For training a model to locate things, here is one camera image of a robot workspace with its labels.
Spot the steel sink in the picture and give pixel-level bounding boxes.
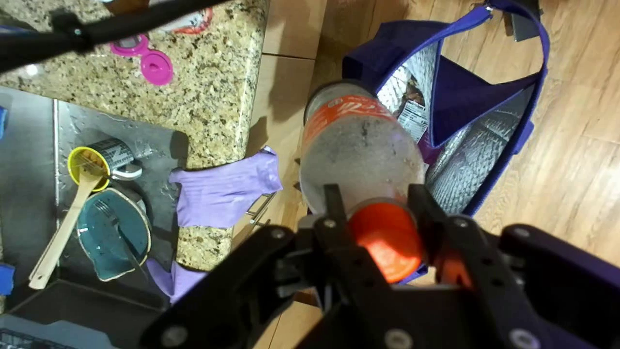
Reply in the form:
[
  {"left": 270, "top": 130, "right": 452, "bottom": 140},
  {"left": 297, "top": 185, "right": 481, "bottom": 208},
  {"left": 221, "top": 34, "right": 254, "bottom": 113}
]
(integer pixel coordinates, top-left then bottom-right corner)
[{"left": 0, "top": 86, "right": 190, "bottom": 326}]

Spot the teal bowl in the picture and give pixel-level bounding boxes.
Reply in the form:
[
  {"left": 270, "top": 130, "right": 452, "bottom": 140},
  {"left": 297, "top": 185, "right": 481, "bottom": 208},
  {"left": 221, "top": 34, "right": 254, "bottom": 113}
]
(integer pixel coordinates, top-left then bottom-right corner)
[{"left": 76, "top": 187, "right": 156, "bottom": 284}]

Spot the blue cloth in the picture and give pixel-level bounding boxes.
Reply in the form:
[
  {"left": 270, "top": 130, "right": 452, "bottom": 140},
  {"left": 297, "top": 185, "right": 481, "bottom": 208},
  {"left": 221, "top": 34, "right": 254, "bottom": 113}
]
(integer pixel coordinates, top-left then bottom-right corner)
[{"left": 342, "top": 0, "right": 553, "bottom": 220}]

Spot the wooden spoon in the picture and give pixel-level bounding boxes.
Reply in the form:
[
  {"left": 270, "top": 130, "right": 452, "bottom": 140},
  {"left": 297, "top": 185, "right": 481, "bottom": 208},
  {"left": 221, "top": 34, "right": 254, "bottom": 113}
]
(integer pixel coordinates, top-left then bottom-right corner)
[{"left": 28, "top": 171, "right": 105, "bottom": 291}]

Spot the grey mug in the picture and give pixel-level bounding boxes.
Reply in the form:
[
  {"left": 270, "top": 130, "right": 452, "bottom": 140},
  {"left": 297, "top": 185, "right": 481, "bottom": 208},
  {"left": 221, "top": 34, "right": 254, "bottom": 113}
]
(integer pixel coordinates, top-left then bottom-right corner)
[{"left": 96, "top": 138, "right": 146, "bottom": 183}]

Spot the purple cloth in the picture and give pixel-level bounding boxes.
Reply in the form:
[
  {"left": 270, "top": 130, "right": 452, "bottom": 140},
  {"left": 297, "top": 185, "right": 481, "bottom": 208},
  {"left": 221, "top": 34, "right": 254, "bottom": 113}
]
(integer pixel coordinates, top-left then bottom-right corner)
[{"left": 144, "top": 150, "right": 285, "bottom": 307}]

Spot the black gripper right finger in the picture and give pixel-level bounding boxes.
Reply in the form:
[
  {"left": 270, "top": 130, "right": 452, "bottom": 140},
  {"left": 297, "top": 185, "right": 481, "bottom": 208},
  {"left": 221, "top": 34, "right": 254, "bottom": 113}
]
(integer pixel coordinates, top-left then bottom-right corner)
[{"left": 407, "top": 183, "right": 620, "bottom": 349}]

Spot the yellow measuring cup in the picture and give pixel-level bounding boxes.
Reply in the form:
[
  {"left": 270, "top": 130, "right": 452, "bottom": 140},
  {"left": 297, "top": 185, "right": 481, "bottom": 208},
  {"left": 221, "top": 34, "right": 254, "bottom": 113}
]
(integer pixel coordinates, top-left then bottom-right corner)
[{"left": 66, "top": 146, "right": 113, "bottom": 194}]

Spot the Coca-Cola bottle red cap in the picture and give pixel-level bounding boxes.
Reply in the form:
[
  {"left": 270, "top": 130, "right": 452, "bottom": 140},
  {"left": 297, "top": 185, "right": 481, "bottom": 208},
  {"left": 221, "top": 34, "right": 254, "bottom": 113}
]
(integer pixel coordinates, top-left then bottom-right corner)
[{"left": 297, "top": 80, "right": 433, "bottom": 288}]

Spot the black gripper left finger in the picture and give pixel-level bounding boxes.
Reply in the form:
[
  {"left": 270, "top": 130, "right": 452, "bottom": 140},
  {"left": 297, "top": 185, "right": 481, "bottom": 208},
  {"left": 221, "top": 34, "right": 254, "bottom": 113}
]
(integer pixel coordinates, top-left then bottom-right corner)
[{"left": 138, "top": 183, "right": 415, "bottom": 349}]

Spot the black cable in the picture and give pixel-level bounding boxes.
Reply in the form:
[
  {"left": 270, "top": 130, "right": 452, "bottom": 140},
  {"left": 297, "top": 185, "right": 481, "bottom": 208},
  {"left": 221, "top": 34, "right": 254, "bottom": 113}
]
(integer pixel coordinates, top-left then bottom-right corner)
[{"left": 0, "top": 0, "right": 229, "bottom": 74}]

